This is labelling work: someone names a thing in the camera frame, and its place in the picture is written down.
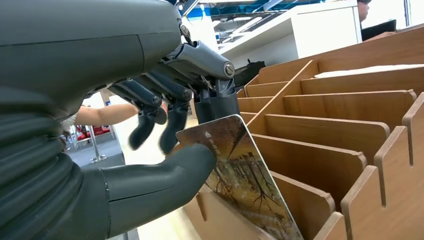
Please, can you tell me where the black bulky object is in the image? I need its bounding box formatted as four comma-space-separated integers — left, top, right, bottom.
233, 59, 267, 88

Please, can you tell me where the hotel key card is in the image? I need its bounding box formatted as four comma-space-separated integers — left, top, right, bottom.
175, 114, 305, 240

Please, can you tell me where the wooden card organizer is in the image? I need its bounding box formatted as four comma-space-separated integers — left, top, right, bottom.
182, 26, 424, 240

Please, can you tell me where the white cabinet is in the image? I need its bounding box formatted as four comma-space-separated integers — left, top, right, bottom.
216, 0, 363, 69

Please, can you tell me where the black monitor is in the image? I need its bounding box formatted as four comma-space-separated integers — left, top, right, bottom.
360, 19, 397, 42

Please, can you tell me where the chrome stanchion post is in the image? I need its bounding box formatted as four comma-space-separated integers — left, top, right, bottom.
86, 125, 109, 164

